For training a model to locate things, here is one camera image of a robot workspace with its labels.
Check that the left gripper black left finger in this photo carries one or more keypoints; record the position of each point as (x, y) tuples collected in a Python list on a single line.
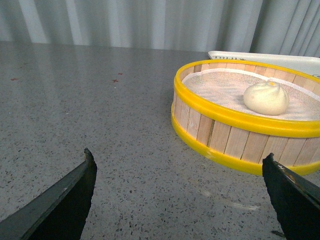
[(60, 212)]

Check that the grey pleated curtain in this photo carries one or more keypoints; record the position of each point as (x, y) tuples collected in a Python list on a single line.
[(285, 27)]

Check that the yellow-rimmed wooden steamer basket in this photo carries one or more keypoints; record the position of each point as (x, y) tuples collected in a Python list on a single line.
[(239, 140)]

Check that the white mesh steamer liner cloth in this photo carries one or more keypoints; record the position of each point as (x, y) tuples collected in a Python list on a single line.
[(226, 87)]

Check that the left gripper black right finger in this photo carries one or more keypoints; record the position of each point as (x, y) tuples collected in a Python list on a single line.
[(295, 200)]

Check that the cream plastic serving tray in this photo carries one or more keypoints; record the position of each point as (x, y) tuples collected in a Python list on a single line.
[(305, 64)]

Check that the white steamed bun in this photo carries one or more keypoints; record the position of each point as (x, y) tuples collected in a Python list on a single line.
[(266, 98)]

